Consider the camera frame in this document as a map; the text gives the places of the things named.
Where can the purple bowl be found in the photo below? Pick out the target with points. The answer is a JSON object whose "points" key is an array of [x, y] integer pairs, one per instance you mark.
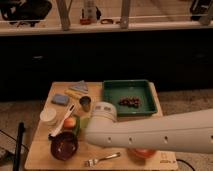
{"points": [[64, 146]]}

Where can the brown ring object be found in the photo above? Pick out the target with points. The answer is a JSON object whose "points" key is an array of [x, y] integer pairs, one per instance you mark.
{"points": [[107, 21]]}

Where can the black bag on shelf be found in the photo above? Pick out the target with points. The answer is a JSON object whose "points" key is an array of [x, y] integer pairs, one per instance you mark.
{"points": [[27, 12]]}

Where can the blue sponge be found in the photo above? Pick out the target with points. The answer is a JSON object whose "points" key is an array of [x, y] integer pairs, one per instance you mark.
{"points": [[60, 99]]}

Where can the small green cup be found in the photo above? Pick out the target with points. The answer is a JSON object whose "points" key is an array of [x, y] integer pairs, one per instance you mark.
{"points": [[83, 123]]}

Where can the white bottle on shelf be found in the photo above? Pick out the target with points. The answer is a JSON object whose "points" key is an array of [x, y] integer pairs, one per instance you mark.
{"points": [[90, 10]]}

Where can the green plastic tray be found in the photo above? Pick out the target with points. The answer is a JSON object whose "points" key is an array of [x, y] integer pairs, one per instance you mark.
{"points": [[114, 90]]}

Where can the stack of white plates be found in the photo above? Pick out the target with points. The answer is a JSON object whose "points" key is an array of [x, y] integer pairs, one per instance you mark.
{"points": [[48, 116]]}

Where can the orange bowl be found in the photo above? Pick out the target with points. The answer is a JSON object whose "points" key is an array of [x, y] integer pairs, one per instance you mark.
{"points": [[142, 153]]}

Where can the bunch of dark grapes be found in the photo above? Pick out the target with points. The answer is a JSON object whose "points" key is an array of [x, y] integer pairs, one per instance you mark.
{"points": [[130, 102]]}

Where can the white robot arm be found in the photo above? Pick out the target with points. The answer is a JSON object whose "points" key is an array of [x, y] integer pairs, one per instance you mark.
{"points": [[187, 132]]}

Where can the black pole stand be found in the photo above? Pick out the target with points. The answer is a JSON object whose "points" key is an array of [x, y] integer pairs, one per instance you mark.
{"points": [[17, 156]]}

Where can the white spatula black handle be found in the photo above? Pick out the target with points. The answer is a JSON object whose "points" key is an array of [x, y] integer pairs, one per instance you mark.
{"points": [[60, 125]]}

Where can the silver metal fork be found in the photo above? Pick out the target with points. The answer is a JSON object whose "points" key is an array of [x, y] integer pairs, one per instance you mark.
{"points": [[92, 162]]}

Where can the orange peach fruit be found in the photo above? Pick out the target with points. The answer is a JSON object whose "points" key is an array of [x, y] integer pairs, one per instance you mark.
{"points": [[69, 123]]}

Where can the red round object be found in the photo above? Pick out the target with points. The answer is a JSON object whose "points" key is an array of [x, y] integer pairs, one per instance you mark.
{"points": [[85, 21]]}

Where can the grey triangular wedge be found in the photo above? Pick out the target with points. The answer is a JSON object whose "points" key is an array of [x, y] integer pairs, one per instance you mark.
{"points": [[80, 86]]}

